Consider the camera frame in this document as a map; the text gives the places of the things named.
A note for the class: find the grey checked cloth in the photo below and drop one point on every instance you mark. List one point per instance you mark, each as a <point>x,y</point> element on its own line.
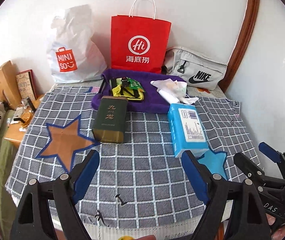
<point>139,183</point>

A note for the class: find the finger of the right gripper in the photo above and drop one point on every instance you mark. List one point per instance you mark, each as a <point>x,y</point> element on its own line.
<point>254,172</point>
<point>274,155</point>

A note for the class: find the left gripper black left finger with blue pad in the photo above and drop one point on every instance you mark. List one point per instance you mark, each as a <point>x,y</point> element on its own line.
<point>33,219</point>

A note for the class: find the blue tissue pack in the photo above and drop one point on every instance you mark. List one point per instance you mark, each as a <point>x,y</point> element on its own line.
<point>187,132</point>

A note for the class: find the grey Nike waist bag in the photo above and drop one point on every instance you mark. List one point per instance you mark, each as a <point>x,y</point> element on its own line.
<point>194,67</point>

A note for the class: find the brown star marker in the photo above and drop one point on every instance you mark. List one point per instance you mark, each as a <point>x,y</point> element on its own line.
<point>64,142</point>

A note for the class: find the dark green tea tin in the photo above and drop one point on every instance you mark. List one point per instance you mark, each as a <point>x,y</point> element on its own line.
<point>109,123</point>

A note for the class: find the brown framed picture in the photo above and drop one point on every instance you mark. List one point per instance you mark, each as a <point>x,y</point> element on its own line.
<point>26,86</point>

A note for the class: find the yellow mesh pouch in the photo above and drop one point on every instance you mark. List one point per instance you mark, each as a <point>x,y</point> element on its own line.
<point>120,87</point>

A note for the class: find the white glove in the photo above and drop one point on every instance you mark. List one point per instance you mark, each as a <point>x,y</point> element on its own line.
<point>174,91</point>

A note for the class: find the white Miniso plastic bag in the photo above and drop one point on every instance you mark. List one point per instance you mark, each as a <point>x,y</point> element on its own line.
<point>73,56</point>

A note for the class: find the blue star marker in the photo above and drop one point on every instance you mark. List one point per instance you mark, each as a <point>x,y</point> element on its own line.
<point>214,161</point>

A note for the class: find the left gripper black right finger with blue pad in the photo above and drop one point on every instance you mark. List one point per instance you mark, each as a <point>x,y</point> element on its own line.
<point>247,219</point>

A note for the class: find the green snack packet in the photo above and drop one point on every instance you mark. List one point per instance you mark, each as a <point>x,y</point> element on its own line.
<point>134,84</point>

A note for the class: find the brown wooden door frame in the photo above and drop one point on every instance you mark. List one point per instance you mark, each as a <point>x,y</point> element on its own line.
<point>242,43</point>

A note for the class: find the red paper bag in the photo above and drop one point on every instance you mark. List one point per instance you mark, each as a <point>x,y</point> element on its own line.
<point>139,43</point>

